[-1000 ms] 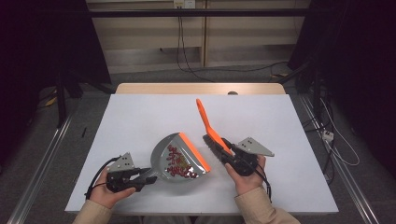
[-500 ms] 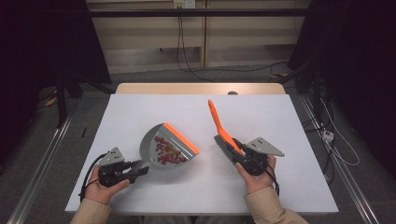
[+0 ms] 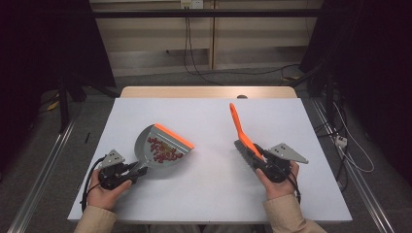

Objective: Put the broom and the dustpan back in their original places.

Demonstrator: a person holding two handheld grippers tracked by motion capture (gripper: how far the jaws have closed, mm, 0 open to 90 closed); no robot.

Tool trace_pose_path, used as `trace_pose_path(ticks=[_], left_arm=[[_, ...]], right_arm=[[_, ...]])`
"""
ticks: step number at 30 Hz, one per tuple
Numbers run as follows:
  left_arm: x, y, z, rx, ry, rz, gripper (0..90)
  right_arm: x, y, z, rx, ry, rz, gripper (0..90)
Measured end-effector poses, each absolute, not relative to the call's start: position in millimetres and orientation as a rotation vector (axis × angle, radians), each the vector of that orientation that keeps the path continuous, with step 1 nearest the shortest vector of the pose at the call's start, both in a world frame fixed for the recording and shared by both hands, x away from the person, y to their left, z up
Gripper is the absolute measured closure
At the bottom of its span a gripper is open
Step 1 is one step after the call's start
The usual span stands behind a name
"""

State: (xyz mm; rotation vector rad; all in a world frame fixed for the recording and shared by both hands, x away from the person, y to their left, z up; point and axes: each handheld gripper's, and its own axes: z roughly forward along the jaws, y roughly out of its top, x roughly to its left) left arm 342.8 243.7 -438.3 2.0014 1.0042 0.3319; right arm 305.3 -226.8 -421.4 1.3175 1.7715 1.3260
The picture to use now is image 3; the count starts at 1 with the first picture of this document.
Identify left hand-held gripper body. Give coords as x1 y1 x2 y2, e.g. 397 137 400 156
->
98 149 132 191

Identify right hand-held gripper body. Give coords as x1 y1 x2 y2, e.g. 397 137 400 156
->
258 143 310 184

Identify grey dustpan with orange edge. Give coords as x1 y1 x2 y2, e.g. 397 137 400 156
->
133 122 195 173

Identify orange hand brush grey bristles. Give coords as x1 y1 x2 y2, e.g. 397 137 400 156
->
228 102 265 174

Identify red beans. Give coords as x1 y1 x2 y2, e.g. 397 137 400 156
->
147 136 186 163

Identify person's right hand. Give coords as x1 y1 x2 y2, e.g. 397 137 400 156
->
256 161 299 201

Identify person's left hand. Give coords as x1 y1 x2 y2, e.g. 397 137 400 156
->
86 169 133 212

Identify white power strip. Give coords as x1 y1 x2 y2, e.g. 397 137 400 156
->
334 135 349 149

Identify white table board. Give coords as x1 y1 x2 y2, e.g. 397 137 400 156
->
67 97 354 224

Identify black metal stand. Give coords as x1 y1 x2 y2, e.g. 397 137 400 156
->
56 72 120 134

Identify wooden table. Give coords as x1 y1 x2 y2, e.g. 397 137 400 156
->
120 85 298 100

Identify black curtain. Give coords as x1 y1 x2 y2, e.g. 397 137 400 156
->
299 0 412 187
0 0 117 174

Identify black horizontal bar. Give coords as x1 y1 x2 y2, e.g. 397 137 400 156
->
91 9 325 18

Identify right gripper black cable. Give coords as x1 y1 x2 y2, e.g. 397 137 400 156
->
287 170 302 205

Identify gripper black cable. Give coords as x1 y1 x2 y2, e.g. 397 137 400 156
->
287 170 302 205
80 155 109 212

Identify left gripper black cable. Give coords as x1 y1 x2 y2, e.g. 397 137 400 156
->
80 155 109 212

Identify bundle of black cables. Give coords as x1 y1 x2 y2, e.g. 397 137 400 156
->
307 61 350 192

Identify metal floor rail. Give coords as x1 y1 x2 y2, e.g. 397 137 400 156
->
310 98 395 233
8 120 77 233

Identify white cable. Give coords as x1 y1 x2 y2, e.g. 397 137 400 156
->
332 102 375 174

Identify black power cable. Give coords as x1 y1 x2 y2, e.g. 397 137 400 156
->
183 8 224 86
188 16 300 77

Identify white wall socket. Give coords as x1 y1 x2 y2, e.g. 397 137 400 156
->
180 0 204 10

